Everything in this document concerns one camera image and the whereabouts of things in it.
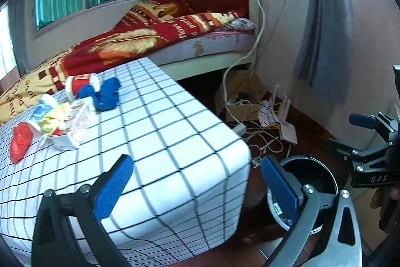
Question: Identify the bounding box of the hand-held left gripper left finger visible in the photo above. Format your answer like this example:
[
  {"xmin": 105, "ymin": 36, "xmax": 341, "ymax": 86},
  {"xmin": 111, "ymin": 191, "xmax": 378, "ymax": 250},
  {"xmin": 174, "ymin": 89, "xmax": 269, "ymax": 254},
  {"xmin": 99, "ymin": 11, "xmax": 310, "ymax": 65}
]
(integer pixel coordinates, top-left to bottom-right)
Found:
[{"xmin": 30, "ymin": 154, "xmax": 135, "ymax": 267}]

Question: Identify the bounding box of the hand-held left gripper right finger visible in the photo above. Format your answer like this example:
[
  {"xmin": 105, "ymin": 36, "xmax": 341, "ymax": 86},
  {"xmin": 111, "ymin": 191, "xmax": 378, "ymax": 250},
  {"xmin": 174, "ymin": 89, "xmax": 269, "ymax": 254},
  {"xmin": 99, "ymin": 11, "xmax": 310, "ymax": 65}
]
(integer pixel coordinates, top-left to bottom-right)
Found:
[{"xmin": 260, "ymin": 156, "xmax": 366, "ymax": 267}]

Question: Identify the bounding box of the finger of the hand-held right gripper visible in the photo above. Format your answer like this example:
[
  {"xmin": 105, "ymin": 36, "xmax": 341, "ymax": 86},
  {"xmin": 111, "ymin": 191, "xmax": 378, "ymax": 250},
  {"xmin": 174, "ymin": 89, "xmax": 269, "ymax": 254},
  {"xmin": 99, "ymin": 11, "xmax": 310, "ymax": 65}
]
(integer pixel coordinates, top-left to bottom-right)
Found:
[
  {"xmin": 324, "ymin": 138, "xmax": 369, "ymax": 166},
  {"xmin": 348, "ymin": 113, "xmax": 381, "ymax": 130}
]

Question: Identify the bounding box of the black bucket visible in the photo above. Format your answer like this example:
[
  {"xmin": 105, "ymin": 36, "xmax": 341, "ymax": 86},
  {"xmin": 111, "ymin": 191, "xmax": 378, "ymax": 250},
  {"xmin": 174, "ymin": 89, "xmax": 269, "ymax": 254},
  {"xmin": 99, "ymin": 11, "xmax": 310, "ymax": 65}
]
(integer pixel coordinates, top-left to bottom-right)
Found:
[{"xmin": 265, "ymin": 155, "xmax": 340, "ymax": 235}]

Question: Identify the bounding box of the white box pink print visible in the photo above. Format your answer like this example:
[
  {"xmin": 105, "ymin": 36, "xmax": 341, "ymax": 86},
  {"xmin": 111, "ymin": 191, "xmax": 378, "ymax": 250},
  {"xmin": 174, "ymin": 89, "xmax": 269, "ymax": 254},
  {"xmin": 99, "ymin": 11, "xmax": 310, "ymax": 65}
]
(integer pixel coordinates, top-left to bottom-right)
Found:
[{"xmin": 49, "ymin": 97, "xmax": 95, "ymax": 151}]

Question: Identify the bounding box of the yellow wrapper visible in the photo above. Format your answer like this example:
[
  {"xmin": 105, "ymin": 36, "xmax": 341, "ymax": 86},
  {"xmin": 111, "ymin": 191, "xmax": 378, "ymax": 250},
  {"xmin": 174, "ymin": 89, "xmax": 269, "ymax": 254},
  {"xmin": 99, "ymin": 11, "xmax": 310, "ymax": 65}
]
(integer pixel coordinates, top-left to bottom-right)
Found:
[{"xmin": 40, "ymin": 102, "xmax": 72, "ymax": 135}]

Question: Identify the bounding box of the blue cloth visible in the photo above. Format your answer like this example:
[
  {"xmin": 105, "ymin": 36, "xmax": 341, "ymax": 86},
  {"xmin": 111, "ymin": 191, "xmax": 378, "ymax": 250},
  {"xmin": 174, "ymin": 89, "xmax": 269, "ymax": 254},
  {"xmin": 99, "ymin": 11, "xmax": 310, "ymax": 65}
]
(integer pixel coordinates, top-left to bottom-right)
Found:
[{"xmin": 76, "ymin": 78, "xmax": 122, "ymax": 113}]

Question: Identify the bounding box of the blue patterned paper cup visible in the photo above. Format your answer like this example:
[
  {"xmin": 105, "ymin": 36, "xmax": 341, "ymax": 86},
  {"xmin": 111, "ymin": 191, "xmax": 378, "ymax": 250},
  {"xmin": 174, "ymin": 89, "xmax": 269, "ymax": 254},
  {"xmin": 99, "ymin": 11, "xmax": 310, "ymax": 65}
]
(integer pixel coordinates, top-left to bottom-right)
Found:
[{"xmin": 32, "ymin": 94, "xmax": 59, "ymax": 134}]

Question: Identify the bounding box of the red plastic bag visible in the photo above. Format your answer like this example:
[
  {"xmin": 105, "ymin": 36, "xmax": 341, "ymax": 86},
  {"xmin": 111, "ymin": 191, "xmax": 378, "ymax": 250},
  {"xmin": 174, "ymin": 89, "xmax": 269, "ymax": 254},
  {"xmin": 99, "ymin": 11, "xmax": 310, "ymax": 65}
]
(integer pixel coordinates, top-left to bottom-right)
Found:
[{"xmin": 9, "ymin": 122, "xmax": 34, "ymax": 164}]

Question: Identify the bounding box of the red and white paper cup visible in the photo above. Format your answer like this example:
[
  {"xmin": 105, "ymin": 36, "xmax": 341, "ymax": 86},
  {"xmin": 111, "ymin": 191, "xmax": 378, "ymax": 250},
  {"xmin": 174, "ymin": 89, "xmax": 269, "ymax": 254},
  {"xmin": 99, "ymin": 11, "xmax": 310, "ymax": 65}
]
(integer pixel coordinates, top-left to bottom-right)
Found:
[{"xmin": 64, "ymin": 73, "xmax": 101, "ymax": 99}]

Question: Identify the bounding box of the person's right hand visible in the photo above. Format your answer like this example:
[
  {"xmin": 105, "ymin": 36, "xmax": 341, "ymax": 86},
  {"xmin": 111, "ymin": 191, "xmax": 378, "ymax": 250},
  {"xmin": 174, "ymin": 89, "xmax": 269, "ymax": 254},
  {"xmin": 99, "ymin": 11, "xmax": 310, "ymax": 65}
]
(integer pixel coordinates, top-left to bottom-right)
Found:
[{"xmin": 371, "ymin": 182, "xmax": 400, "ymax": 234}]

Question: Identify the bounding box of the white router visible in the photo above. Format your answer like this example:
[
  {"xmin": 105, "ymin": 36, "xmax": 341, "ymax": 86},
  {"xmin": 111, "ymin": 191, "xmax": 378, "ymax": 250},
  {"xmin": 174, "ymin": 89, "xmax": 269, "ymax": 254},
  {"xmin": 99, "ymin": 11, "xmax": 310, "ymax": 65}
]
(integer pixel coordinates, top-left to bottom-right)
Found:
[{"xmin": 269, "ymin": 84, "xmax": 298, "ymax": 144}]

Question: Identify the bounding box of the white power strip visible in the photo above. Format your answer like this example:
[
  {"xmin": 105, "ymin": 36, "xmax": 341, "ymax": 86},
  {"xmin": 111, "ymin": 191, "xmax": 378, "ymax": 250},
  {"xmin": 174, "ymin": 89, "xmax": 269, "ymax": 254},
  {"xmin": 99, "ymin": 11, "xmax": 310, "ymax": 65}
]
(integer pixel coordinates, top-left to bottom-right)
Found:
[{"xmin": 230, "ymin": 123, "xmax": 248, "ymax": 137}]

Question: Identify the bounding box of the blue-grey curtain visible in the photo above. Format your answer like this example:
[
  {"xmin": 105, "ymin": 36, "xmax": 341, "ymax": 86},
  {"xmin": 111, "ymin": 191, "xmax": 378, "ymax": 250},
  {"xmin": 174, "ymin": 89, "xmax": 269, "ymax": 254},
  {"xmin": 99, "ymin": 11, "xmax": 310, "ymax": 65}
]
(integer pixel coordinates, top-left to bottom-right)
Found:
[{"xmin": 292, "ymin": 0, "xmax": 354, "ymax": 107}]

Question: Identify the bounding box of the cardboard box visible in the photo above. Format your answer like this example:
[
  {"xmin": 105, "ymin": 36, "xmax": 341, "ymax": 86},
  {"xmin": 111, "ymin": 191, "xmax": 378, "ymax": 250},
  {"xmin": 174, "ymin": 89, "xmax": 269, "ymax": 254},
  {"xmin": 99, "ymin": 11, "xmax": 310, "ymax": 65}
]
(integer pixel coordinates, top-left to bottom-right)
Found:
[{"xmin": 215, "ymin": 69, "xmax": 267, "ymax": 123}]

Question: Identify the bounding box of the bed with red blanket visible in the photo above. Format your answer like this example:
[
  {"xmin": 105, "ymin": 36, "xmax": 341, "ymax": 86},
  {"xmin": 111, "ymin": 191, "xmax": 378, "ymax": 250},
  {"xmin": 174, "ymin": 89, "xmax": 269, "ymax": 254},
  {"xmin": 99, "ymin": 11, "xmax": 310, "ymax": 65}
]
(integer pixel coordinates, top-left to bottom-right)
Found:
[{"xmin": 0, "ymin": 0, "xmax": 251, "ymax": 127}]

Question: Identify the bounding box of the floral pillow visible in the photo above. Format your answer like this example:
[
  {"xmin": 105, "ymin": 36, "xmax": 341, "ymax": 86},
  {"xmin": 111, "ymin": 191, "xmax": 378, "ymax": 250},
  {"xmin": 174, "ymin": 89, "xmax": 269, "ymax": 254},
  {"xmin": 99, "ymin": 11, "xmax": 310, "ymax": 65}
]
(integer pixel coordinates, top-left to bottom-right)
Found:
[{"xmin": 223, "ymin": 17, "xmax": 259, "ymax": 32}]

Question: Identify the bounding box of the grey floral mattress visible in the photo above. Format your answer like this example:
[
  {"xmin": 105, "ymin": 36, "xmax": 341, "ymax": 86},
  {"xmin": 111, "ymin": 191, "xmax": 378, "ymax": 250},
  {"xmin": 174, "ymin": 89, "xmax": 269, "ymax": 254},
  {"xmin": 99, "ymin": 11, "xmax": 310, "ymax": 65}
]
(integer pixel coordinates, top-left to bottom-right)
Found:
[{"xmin": 152, "ymin": 31, "xmax": 259, "ymax": 66}]

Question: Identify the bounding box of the narrow bright window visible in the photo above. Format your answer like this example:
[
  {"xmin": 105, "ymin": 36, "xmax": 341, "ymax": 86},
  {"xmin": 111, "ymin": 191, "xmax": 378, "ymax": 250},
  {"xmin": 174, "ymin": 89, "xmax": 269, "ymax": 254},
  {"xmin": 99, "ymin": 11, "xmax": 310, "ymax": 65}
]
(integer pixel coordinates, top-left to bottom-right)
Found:
[{"xmin": 0, "ymin": 1, "xmax": 17, "ymax": 77}]

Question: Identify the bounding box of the tangle of white cables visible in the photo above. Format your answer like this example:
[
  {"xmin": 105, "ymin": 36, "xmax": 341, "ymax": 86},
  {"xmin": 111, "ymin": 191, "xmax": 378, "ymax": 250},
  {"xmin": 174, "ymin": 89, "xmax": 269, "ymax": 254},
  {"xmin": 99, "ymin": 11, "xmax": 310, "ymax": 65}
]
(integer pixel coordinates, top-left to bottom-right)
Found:
[{"xmin": 246, "ymin": 129, "xmax": 286, "ymax": 166}]

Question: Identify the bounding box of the thin black cable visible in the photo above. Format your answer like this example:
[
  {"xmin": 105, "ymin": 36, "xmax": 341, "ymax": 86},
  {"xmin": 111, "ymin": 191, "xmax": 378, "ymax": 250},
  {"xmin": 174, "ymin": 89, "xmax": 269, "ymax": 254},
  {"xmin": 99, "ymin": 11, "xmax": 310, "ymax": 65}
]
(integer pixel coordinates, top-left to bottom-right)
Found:
[{"xmin": 255, "ymin": 0, "xmax": 301, "ymax": 80}]

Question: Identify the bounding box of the thick white cable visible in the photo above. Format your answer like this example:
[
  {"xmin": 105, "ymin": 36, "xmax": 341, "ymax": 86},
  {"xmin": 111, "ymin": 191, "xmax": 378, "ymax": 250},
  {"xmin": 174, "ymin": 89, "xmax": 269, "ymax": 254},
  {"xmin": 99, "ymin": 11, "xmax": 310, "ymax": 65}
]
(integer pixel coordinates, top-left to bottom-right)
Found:
[{"xmin": 223, "ymin": 0, "xmax": 267, "ymax": 124}]

